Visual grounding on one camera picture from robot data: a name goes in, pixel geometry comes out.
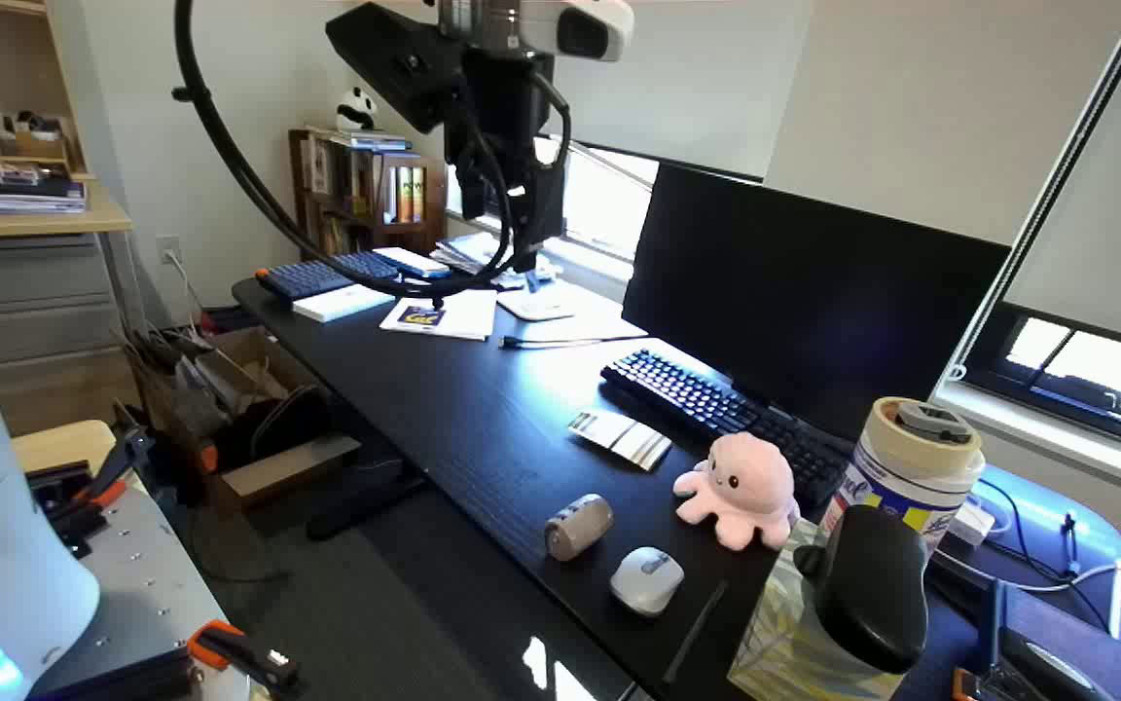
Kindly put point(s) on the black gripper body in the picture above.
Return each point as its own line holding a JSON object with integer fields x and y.
{"x": 512, "y": 148}

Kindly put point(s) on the white blue striped flyer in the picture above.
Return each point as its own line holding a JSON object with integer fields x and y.
{"x": 624, "y": 438}

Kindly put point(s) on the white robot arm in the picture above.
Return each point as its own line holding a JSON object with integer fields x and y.
{"x": 417, "y": 67}

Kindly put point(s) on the white paper stack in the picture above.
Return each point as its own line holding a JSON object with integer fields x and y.
{"x": 542, "y": 301}

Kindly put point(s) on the wooden bookshelf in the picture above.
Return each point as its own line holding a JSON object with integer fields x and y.
{"x": 364, "y": 187}

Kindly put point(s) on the blue Cal booklet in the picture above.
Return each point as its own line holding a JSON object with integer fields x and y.
{"x": 452, "y": 315}

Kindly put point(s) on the blue notebook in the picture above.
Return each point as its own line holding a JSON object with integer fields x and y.
{"x": 295, "y": 283}

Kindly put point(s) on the black computer monitor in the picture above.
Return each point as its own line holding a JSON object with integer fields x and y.
{"x": 801, "y": 303}

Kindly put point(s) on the cardboard box on floor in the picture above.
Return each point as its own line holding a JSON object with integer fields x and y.
{"x": 237, "y": 405}

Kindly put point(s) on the grey tape roll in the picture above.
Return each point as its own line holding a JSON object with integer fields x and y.
{"x": 577, "y": 525}

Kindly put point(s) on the pink octopus plush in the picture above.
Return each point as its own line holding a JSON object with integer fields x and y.
{"x": 744, "y": 488}

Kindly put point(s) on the white computer mouse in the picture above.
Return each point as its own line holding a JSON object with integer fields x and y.
{"x": 648, "y": 576}

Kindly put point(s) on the disinfectant wipes canister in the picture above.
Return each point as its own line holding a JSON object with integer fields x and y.
{"x": 913, "y": 462}

